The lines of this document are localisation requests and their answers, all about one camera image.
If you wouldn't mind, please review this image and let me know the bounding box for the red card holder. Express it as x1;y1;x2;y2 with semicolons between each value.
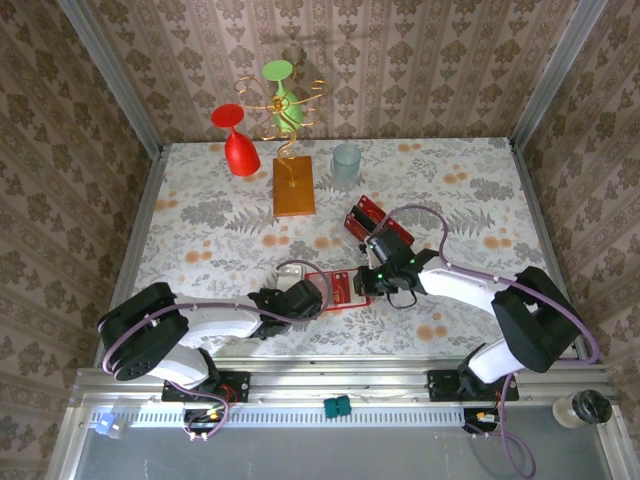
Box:
303;268;375;315

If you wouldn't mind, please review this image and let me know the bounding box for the teal connector block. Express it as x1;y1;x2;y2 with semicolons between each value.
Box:
323;396;353;419

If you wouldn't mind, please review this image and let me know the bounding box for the clear plastic cup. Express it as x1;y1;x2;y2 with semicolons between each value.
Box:
328;143;362;185

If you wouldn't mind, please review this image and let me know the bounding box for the grey metal sheet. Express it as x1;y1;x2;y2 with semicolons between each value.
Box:
47;424;626;480

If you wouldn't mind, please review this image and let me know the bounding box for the red wine glass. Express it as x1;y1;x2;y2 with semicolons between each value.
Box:
210;103;262;177

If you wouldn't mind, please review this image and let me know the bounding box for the black power connector box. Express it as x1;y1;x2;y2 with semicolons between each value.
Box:
462;407;503;435
181;407;229;436

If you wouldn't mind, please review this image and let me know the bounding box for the floral tablecloth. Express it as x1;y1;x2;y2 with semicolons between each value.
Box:
115;137;577;359

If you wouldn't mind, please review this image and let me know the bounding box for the blue white connector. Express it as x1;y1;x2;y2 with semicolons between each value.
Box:
92;412;126;441

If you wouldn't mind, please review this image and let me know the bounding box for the green wine glass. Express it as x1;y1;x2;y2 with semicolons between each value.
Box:
261;59;305;132

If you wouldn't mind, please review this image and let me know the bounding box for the jar with black lid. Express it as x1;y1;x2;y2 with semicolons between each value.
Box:
552;389;614;430

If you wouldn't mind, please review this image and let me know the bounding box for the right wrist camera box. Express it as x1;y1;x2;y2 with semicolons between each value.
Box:
366;229;412;267

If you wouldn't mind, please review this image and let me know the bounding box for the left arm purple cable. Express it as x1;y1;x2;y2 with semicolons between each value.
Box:
102;259;334;444

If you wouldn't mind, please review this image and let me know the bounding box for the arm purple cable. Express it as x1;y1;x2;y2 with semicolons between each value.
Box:
102;259;334;444
369;204;601;479

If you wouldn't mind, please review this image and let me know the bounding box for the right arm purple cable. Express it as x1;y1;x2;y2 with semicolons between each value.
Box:
369;204;601;479

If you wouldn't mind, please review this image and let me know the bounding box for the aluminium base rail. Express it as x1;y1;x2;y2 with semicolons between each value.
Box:
69;357;619;409

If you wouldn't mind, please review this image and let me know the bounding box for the gold wire rack wooden base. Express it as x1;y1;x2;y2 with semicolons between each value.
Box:
234;74;331;219

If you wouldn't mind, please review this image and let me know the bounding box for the white slotted cable duct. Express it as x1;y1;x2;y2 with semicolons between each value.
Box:
87;405;501;430

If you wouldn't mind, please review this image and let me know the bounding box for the aluminium side rail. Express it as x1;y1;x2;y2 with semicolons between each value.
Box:
92;144;169;366
507;138;592;365

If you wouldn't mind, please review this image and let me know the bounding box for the aluminium frame post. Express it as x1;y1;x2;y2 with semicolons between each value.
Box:
509;0;610;150
55;0;165;157

